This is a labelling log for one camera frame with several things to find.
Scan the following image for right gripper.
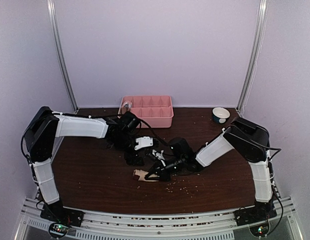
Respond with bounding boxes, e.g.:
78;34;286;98
147;156;186;182

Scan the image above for beige striped sock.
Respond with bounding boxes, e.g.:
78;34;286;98
133;169;159;183

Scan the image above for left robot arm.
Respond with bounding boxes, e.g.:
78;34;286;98
21;106;153;222

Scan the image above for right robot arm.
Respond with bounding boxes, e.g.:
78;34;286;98
145;117;280;221

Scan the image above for rolled socks in tray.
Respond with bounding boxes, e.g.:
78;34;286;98
120;100;133;114

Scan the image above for pink divided organizer tray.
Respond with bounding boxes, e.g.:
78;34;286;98
118;95;174;128

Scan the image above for white and teal bowl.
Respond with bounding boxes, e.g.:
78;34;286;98
212;107;230;124

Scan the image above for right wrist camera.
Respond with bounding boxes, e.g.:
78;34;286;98
151;149;166;166

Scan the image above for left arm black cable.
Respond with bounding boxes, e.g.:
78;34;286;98
89;113;175;156

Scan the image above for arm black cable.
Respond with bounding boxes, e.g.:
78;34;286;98
229;124;282;161
89;113;175;156

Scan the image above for aluminium front rail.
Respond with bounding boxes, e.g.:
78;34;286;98
14;196;302;240

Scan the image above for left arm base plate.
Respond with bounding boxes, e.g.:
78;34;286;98
40;206;84;239

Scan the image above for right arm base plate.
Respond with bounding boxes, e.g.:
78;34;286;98
234;206;277;238

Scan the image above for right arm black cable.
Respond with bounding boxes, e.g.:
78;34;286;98
229;124;282;161

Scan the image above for left aluminium frame post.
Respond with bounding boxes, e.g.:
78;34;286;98
47;0;79;112

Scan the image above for aluminium frame post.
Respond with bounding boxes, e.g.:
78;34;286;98
47;0;79;112
236;0;268;116

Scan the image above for right aluminium frame post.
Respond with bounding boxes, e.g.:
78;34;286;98
236;0;268;116

